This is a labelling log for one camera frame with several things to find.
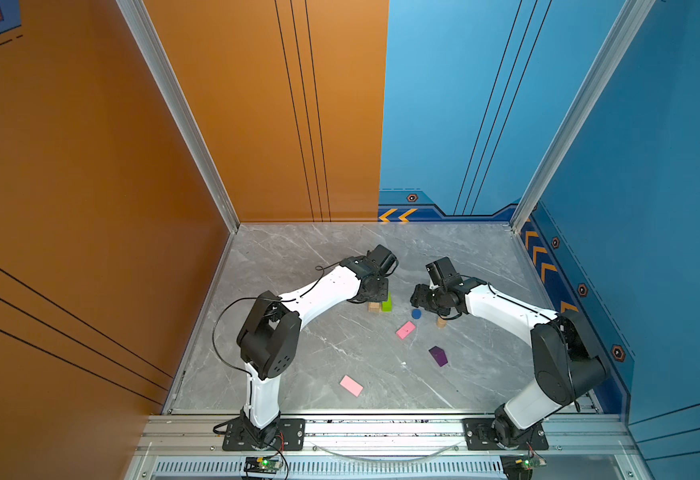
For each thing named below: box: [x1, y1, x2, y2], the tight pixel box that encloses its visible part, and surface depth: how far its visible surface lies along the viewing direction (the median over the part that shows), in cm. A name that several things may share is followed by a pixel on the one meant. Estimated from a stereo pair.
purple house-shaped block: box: [428, 345, 448, 367], surface depth 87 cm
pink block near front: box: [339, 375, 364, 398], surface depth 82 cm
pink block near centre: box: [396, 321, 416, 340], surface depth 93 cm
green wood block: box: [382, 291, 393, 313], surface depth 96 cm
